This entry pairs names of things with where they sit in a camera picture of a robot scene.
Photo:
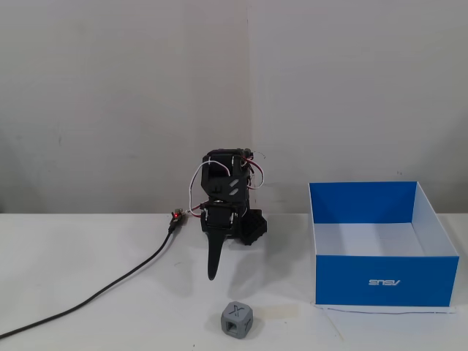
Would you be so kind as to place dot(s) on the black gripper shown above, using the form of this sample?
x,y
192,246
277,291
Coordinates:
x,y
219,219

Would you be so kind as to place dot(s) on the gray cube block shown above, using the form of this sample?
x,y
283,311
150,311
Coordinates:
x,y
235,317

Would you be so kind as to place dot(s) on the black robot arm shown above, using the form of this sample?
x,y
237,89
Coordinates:
x,y
219,183

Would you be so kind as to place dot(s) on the blue white cardboard box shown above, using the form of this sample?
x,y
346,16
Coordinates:
x,y
384,279

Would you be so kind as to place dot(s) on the small controller board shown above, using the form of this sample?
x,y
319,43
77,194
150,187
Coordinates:
x,y
177,215

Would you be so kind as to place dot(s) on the clear tape piece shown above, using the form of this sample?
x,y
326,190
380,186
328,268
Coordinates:
x,y
276,311

